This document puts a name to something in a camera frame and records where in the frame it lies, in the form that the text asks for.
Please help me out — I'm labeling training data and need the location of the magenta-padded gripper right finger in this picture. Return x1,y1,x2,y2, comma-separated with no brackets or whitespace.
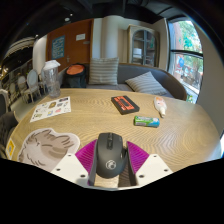
118,140,174,188

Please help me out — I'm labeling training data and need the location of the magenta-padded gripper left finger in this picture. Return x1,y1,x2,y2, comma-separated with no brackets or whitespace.
49,139,101,188

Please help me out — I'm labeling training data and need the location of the black computer mouse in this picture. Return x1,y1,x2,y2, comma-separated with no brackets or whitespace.
95,132,128,179

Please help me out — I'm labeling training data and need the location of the cat-shaped mouse pad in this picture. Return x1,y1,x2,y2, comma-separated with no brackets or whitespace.
17,128,81,173

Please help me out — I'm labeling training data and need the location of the green tissue pack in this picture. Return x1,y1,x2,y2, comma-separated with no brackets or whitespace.
133,115,161,128

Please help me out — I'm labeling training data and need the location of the white sticker sheet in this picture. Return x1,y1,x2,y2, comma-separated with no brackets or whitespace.
29,96,72,123

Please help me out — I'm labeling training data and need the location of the yellow square table sticker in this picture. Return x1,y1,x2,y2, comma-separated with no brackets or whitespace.
5,138,16,160

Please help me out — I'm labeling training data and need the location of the white squeeze tube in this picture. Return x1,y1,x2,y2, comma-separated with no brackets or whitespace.
153,96,168,118

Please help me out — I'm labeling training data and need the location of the black box with orange print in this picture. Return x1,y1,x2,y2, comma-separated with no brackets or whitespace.
110,95,141,116

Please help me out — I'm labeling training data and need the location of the dark grey tufted armchair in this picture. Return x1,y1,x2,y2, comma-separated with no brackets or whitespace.
0,111,19,159

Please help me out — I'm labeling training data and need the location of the striped grey cushion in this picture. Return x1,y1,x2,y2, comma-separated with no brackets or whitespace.
124,71,169,97

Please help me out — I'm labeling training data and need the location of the clear plastic shaker bottle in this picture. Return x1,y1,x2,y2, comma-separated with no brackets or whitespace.
40,59,62,98

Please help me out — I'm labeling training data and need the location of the black and orange backpack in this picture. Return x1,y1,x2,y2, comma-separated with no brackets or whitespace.
63,63,88,89

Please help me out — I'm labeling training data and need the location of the white-framed grey chair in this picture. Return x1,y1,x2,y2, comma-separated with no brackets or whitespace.
0,89,11,115

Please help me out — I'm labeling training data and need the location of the group of white chairs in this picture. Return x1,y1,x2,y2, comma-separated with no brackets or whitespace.
6,68,46,104

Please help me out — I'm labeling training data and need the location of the grey curved sofa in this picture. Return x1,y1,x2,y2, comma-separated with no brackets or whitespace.
58,62,188,102

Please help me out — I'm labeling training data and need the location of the striped square cushion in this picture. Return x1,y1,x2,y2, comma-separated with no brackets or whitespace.
88,57,120,86

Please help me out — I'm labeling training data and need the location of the large black-framed window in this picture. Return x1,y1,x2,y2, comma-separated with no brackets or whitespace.
167,18,204,104

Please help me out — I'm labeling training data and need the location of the brown wooden door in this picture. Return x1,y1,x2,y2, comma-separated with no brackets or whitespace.
45,18,94,73

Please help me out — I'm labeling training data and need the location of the blue poster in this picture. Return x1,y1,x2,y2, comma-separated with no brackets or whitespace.
51,35,66,60

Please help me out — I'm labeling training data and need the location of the glass-door wooden cabinet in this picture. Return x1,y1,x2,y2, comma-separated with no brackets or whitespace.
126,24,160,68

